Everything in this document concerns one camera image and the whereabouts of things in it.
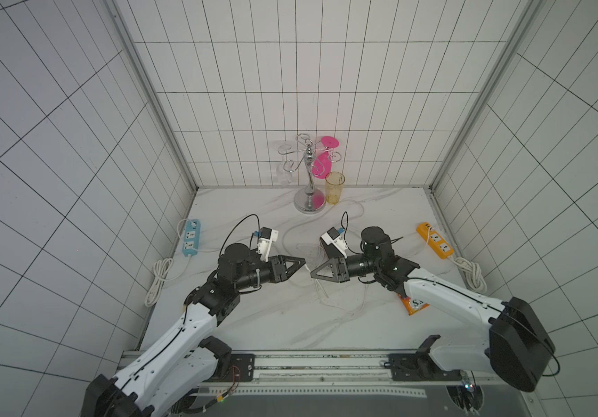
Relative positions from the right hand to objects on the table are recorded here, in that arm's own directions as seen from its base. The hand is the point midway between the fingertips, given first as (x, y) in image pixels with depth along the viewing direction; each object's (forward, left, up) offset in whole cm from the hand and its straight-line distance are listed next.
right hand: (308, 281), depth 68 cm
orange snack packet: (+3, -35, -21) cm, 40 cm away
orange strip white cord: (+15, -57, -19) cm, 62 cm away
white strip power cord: (+9, +54, -20) cm, 58 cm away
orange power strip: (+25, -50, -20) cm, 60 cm away
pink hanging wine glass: (+54, -3, -5) cm, 54 cm away
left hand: (+4, +3, 0) cm, 5 cm away
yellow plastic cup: (+47, -8, -8) cm, 48 cm away
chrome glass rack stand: (+47, +2, -20) cm, 51 cm away
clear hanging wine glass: (+39, +10, +5) cm, 41 cm away
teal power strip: (+22, +47, -18) cm, 55 cm away
